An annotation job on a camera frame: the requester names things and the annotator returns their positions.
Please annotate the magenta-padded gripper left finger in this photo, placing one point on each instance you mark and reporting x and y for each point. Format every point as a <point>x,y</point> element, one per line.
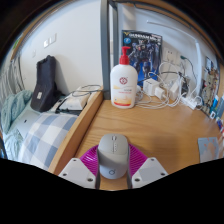
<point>75,170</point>

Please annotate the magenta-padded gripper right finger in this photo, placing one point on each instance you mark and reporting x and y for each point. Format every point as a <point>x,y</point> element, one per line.
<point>150,170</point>

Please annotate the grey computer mouse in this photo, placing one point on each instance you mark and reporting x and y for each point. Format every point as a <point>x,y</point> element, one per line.
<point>113,156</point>

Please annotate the blue white checked pillow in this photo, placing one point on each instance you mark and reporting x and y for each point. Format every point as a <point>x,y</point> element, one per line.
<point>46,136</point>

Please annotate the silver laptop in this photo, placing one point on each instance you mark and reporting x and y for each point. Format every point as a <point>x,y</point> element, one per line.
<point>26,123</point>

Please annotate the flat white box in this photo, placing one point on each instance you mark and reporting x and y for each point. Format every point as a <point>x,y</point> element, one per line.
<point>75,101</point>

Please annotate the small white power adapter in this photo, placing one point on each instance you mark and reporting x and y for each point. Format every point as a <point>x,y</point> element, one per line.
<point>160,93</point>

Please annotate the white power strip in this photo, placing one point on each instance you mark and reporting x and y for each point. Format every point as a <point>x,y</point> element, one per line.
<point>190,102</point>

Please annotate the square white power adapter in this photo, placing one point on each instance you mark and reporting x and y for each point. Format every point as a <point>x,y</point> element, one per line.
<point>150,86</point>

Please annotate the small white cube clock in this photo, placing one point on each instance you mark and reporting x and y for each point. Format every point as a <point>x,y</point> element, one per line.
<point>213,115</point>

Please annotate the tall white power adapter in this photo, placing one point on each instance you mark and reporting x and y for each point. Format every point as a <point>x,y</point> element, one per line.
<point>174,90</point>

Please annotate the teal blanket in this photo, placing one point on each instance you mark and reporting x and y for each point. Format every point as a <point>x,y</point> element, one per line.
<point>13,106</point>

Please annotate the white red-pump lotion bottle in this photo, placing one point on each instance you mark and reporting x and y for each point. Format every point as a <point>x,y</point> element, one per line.
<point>123,83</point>

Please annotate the black bag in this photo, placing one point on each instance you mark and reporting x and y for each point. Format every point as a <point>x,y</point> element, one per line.
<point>45,83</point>

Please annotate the beige robot figure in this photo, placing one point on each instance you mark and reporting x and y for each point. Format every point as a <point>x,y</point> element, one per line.
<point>209,88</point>

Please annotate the grey metal bed railing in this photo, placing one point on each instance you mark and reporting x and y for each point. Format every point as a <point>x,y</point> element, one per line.
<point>8,83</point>

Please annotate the blue robot model kit box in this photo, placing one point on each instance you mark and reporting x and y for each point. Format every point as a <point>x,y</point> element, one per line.
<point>146,50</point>

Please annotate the colourful printed box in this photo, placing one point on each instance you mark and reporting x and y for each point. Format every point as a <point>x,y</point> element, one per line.
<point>209,63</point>

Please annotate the white wall outlet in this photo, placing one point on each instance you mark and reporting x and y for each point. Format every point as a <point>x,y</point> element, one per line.
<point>178,60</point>
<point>168,55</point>

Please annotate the white wall switch plate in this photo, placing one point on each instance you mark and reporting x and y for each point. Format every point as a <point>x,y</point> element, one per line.
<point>50,40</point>

